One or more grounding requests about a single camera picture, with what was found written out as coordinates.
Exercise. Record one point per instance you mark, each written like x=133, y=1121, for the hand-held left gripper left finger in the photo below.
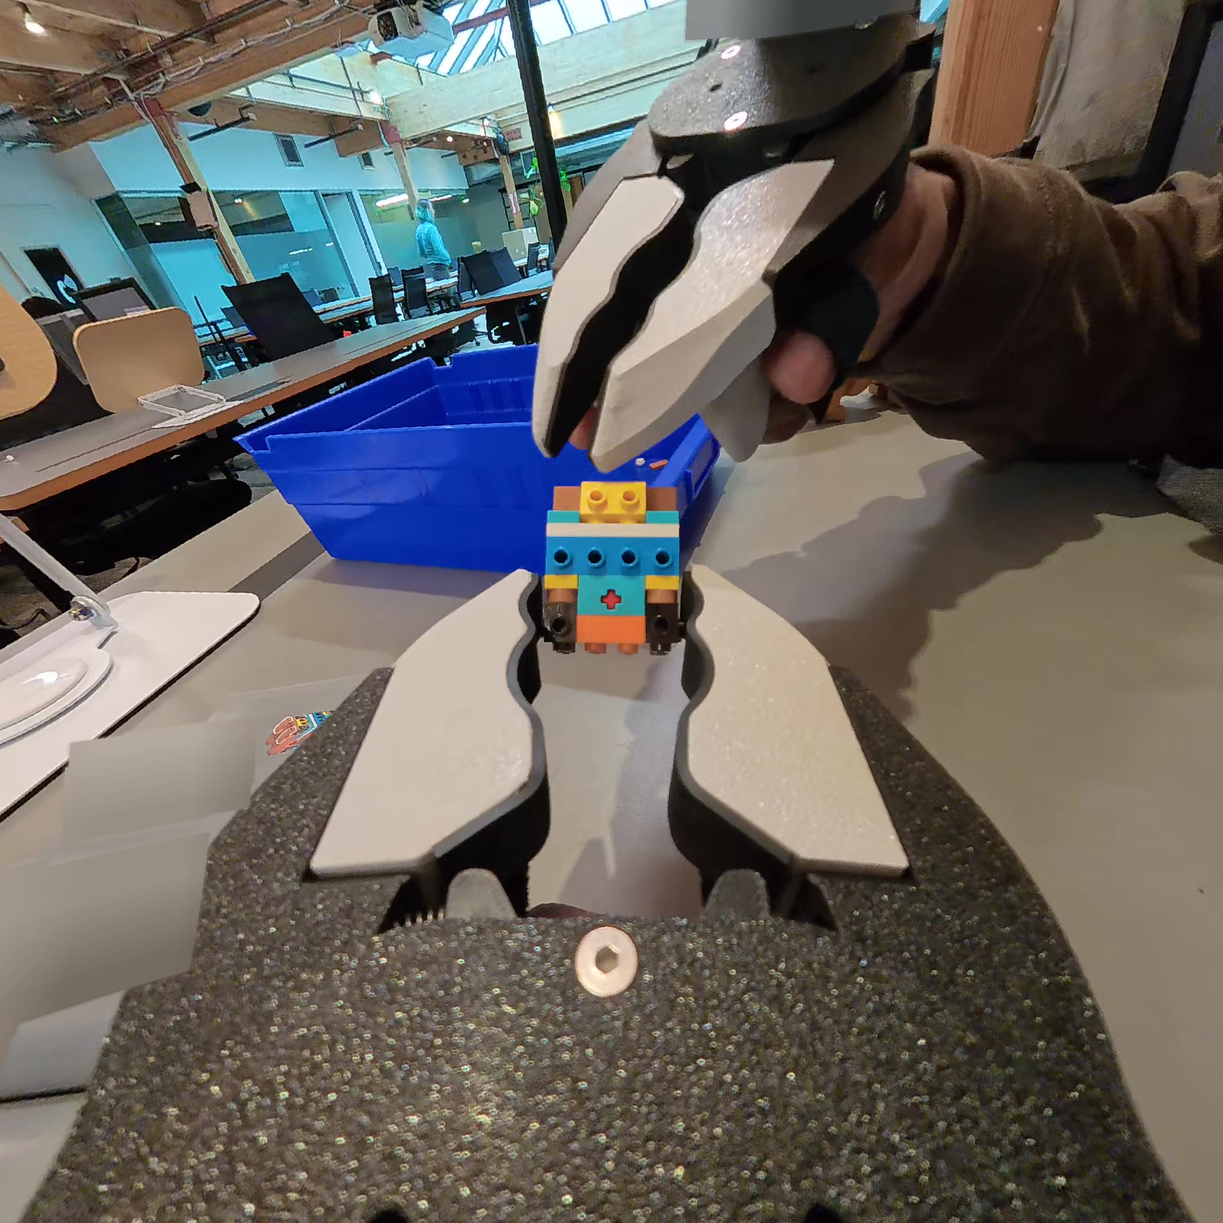
x=430, y=754

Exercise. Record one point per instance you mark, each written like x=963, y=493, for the grey desk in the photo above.
x=1003, y=716

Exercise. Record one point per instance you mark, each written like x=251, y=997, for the black office chair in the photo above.
x=277, y=320

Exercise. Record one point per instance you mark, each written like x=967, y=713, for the background office desk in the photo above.
x=191, y=420

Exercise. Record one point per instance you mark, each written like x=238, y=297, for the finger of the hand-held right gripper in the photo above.
x=583, y=314
x=717, y=305

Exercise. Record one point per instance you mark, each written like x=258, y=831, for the ceiling spotlight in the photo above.
x=34, y=19

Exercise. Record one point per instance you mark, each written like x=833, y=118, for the wooden framed black screen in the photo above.
x=23, y=362

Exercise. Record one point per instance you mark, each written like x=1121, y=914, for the clear acrylic holder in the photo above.
x=181, y=403

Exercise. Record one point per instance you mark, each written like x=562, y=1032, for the rounded wooden panel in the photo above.
x=139, y=358

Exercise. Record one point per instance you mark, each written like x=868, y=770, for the ceiling projector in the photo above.
x=411, y=23

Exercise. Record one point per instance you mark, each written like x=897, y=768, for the blue plastic bin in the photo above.
x=382, y=486

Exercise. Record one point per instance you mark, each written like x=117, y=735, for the white tablet stand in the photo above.
x=162, y=630

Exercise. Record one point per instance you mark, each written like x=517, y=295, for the black pole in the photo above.
x=537, y=123

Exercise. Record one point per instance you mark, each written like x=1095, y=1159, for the yellow toy brick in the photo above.
x=612, y=500

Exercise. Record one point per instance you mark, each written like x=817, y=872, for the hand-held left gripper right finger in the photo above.
x=792, y=764

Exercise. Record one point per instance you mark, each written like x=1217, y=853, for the small multicoloured brick model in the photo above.
x=612, y=582

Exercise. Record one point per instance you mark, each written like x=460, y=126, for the person's right forearm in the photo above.
x=1070, y=305

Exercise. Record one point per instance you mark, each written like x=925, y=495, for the person's right hand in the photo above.
x=922, y=238

